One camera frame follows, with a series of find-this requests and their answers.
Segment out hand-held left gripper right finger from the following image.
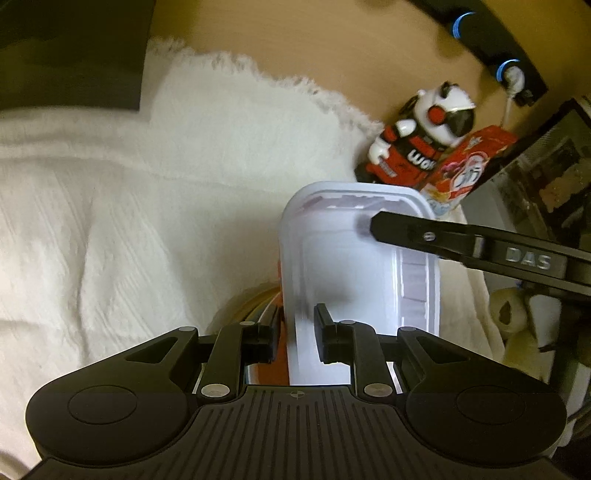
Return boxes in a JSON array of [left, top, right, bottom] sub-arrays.
[[314, 304, 463, 403]]

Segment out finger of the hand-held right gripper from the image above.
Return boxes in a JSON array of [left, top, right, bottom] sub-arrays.
[[370, 210, 484, 267]]

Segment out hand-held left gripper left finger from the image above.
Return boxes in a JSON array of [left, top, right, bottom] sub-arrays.
[[124, 307, 283, 404]]

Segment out stainless steel bowl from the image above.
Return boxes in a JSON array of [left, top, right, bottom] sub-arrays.
[[211, 285, 283, 386]]

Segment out red cereal bag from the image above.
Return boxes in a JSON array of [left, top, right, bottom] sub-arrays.
[[418, 127, 519, 219]]

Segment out white microwave oven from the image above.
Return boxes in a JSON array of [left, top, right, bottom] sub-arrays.
[[462, 96, 591, 260]]

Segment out red robot toy figure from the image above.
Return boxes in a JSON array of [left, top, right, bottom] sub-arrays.
[[355, 80, 478, 191]]

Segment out white towel cloth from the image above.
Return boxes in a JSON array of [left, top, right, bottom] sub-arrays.
[[0, 37, 505, 467]]

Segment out black power strip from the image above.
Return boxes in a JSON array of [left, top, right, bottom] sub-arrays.
[[406, 0, 550, 110]]

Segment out black monitor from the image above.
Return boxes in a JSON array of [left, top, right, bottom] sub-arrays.
[[0, 0, 156, 112]]

